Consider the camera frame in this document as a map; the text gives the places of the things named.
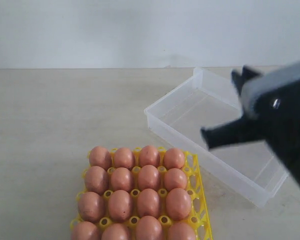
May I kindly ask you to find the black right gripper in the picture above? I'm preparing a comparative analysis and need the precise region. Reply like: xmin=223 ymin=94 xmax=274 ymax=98
xmin=200 ymin=65 xmax=300 ymax=186

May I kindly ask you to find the brown egg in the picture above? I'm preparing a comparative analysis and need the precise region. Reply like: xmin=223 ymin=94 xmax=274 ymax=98
xmin=135 ymin=215 xmax=164 ymax=240
xmin=84 ymin=166 xmax=109 ymax=195
xmin=138 ymin=145 xmax=160 ymax=167
xmin=113 ymin=147 xmax=135 ymax=170
xmin=101 ymin=223 xmax=131 ymax=240
xmin=77 ymin=191 xmax=106 ymax=223
xmin=108 ymin=189 xmax=133 ymax=222
xmin=136 ymin=188 xmax=161 ymax=219
xmin=167 ymin=222 xmax=196 ymax=240
xmin=163 ymin=168 xmax=188 ymax=192
xmin=163 ymin=147 xmax=185 ymax=170
xmin=137 ymin=164 xmax=161 ymax=191
xmin=165 ymin=188 xmax=192 ymax=221
xmin=88 ymin=146 xmax=112 ymax=171
xmin=70 ymin=221 xmax=102 ymax=240
xmin=110 ymin=167 xmax=134 ymax=193

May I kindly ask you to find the clear plastic container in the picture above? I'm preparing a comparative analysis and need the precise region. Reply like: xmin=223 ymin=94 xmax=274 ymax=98
xmin=143 ymin=66 xmax=290 ymax=209

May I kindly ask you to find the yellow plastic egg tray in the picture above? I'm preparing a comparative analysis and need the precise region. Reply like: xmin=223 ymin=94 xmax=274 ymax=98
xmin=69 ymin=146 xmax=213 ymax=240

